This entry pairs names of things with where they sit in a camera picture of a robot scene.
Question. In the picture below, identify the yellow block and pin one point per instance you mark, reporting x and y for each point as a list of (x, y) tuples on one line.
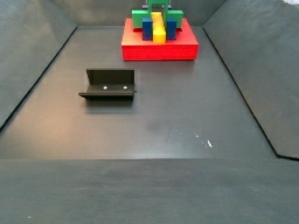
[(158, 31)]

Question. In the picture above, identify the green stepped block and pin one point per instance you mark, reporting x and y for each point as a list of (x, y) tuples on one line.
[(156, 8)]

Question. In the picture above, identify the black metal angle fixture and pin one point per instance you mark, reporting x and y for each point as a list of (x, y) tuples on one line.
[(109, 83)]

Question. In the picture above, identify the blue block left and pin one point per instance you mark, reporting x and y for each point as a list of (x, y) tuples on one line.
[(146, 28)]

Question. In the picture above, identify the red board base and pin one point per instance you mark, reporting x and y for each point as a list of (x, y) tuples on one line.
[(140, 50)]

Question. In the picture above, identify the blue block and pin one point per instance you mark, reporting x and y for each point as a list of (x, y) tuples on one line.
[(146, 28), (170, 29)]

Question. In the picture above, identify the blue block right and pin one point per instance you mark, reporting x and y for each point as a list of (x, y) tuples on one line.
[(170, 29)]

